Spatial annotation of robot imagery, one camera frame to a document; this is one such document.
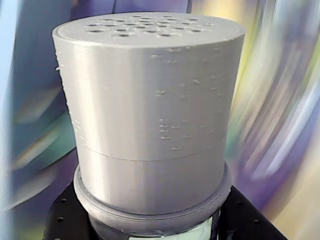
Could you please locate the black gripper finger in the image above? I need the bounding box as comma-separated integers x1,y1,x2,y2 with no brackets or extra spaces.
41,186,100,240
212,186,286,240

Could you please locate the gray salt shaker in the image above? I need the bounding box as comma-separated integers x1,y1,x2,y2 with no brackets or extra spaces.
51,13,246,240

